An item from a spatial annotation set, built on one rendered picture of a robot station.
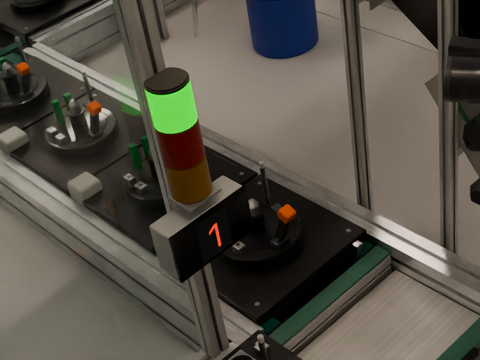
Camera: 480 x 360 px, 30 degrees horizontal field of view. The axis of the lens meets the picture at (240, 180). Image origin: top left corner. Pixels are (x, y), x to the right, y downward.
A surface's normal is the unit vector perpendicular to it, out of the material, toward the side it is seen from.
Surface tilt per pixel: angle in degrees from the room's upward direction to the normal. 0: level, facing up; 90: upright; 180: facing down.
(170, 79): 0
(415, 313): 0
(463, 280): 0
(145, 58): 90
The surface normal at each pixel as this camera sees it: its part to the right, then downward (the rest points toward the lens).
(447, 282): -0.72, 0.51
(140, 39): 0.68, 0.36
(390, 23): -0.15, -0.78
